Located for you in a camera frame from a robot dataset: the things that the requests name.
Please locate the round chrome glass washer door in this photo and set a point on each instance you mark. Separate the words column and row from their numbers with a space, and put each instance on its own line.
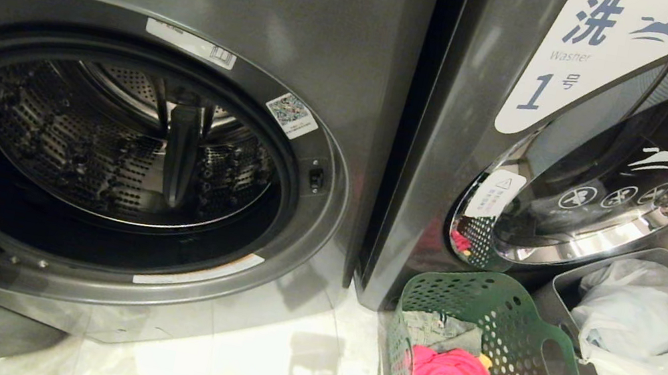
column 628, row 216

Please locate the green perforated laundry basket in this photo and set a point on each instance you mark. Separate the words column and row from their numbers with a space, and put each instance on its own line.
column 523, row 355

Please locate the gray plastic bin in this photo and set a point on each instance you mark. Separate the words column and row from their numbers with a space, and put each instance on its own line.
column 560, row 293

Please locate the gray-green garment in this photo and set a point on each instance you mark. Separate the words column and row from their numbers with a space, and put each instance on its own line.
column 442, row 331

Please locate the gray washing machine with sign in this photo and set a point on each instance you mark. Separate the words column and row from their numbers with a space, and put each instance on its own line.
column 452, row 132

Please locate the white washer sign sticker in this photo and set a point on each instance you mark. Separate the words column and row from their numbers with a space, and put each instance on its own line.
column 589, row 60

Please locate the gray front-load washing machine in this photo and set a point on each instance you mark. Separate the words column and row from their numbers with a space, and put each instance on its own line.
column 347, row 27

